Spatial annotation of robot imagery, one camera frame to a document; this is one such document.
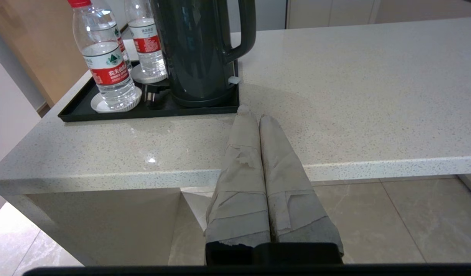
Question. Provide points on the dark green electric kettle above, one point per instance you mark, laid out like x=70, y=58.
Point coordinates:
x=197, y=50

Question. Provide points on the light wooden door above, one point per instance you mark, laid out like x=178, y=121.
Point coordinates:
x=40, y=42

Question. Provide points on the black power plug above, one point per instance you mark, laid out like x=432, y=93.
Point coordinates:
x=153, y=96

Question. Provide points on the black rectangular tray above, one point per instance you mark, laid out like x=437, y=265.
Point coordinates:
x=78, y=111

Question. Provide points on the grey refrigerator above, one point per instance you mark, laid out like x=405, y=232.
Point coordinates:
x=266, y=13

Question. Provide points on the white paper coaster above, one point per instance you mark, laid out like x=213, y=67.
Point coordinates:
x=137, y=76
x=99, y=105

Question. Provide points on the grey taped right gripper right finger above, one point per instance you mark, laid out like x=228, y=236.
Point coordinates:
x=293, y=191

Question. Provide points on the clear water bottle red cap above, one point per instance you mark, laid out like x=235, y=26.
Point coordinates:
x=122, y=46
x=105, y=57
x=147, y=42

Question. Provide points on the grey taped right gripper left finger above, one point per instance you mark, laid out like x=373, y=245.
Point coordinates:
x=241, y=184

